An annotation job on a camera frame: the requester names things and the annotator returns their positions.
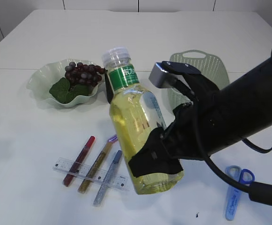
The clear plastic ruler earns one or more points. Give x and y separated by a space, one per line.
117 181

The black mesh pen holder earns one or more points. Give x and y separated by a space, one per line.
109 90

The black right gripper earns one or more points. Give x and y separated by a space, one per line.
195 127

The yellow tea bottle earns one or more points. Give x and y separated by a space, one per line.
135 112

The pale green wavy plate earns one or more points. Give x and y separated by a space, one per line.
43 79

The gold glitter glue pen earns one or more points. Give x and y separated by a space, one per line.
94 168

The red glitter glue pen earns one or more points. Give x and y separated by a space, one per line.
69 177

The pale green plastic basket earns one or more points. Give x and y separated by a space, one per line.
211 66

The pink purple scissors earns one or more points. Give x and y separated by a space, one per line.
113 139

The red artificial grape bunch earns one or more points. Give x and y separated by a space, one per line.
79 80

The silver glitter glue pen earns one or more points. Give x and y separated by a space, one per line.
107 179

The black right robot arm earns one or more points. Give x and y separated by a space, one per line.
245 105

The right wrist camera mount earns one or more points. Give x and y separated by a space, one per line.
164 74

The blue scissors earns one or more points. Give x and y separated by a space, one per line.
243 176

